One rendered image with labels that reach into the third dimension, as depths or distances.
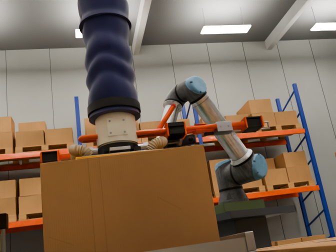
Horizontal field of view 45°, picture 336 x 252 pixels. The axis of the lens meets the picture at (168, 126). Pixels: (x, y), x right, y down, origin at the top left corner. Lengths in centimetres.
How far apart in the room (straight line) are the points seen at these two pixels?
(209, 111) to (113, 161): 97
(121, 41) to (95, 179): 64
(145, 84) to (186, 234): 978
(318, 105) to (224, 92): 284
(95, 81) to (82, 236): 64
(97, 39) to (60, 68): 945
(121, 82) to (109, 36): 22
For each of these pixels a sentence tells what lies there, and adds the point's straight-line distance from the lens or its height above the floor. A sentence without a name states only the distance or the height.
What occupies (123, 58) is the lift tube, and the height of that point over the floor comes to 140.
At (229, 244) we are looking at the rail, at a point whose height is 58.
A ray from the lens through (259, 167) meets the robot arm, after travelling 245.
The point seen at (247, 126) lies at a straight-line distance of 180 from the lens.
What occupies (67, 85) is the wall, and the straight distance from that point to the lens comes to 1101.
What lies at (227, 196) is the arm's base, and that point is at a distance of 254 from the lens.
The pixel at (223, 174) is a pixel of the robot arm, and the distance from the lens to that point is 255.
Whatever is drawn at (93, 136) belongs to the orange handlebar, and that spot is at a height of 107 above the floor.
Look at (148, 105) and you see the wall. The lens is 1090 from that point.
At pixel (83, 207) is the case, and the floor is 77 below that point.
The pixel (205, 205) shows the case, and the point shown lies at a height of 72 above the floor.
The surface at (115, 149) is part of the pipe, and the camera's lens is 158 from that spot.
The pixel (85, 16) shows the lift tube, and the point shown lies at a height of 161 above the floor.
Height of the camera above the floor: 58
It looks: 17 degrees up
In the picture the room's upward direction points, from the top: 8 degrees counter-clockwise
